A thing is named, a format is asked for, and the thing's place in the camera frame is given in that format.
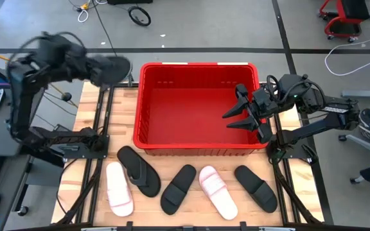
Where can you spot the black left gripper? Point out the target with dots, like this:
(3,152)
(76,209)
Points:
(75,64)

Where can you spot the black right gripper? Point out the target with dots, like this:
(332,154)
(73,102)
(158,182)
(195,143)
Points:
(262,104)

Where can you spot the dark round lid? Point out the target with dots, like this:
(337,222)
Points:
(112,69)

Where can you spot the black slide sandal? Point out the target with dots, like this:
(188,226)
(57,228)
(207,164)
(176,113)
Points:
(177,191)
(257,189)

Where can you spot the white slide sandal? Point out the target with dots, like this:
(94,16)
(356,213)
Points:
(218,192)
(119,192)

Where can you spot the black flip-flop sandal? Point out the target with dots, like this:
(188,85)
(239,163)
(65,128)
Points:
(140,174)

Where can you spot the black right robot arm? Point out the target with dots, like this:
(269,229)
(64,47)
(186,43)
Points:
(326,123)

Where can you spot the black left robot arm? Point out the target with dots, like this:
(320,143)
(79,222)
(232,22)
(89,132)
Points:
(24,96)

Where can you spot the red plastic bin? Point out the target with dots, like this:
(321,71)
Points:
(198,112)

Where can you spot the white tape strip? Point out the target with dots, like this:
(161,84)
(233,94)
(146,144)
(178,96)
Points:
(232,63)
(174,63)

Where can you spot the grey office chair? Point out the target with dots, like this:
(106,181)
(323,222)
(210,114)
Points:
(365,143)

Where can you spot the person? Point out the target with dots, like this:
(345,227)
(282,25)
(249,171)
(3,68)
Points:
(369,120)

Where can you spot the red rolling cart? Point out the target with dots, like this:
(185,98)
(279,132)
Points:
(344,19)

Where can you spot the black aluminium table frame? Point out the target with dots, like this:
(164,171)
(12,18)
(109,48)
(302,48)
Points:
(156,229)

